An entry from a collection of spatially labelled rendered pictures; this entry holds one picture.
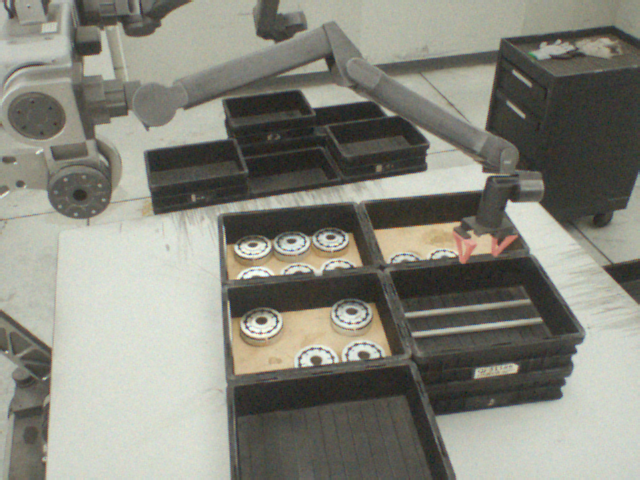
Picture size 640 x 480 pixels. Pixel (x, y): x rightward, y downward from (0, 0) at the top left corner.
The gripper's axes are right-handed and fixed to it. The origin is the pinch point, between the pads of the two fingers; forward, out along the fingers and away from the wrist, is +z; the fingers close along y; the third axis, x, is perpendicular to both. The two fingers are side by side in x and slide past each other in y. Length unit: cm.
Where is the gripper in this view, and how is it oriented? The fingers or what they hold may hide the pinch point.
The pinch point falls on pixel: (478, 255)
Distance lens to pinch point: 153.5
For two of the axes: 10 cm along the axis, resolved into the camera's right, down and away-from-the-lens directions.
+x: -4.6, -5.1, 7.3
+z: -1.1, 8.5, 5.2
